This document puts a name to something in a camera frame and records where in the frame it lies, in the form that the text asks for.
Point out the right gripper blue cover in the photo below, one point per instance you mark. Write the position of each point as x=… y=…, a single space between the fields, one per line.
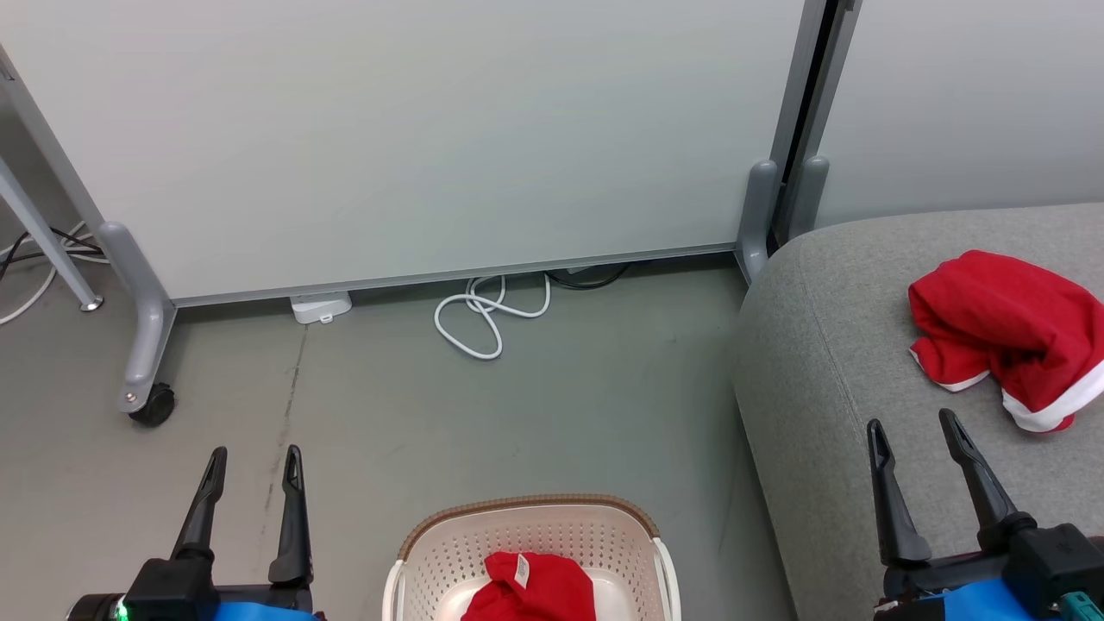
x=957 y=591

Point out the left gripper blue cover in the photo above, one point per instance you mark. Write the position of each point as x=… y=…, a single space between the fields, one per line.
x=190 y=595

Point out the red garment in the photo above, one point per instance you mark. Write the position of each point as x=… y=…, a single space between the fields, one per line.
x=1009 y=332
x=535 y=591

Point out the grey fabric sofa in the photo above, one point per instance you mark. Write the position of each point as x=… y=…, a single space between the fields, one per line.
x=862 y=345

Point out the black caster wheel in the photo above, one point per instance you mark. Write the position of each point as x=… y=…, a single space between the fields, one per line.
x=154 y=404

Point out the white power adapter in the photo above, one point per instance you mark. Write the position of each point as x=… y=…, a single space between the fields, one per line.
x=320 y=306

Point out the grey partition leg with caster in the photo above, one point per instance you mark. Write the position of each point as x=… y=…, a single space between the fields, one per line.
x=145 y=315

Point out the cream plastic laundry basket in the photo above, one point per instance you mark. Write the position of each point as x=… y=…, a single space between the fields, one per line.
x=517 y=530

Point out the short grey partition foot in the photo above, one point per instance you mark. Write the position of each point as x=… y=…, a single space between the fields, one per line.
x=757 y=220
x=806 y=198

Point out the grey metal table leg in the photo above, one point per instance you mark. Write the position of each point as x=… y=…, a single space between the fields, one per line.
x=43 y=241

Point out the narrow white partition panel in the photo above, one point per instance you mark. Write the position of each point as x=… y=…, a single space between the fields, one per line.
x=966 y=103

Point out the large white partition panel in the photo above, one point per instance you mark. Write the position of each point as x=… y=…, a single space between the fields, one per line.
x=414 y=129

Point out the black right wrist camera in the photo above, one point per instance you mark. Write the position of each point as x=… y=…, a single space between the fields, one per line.
x=1056 y=561

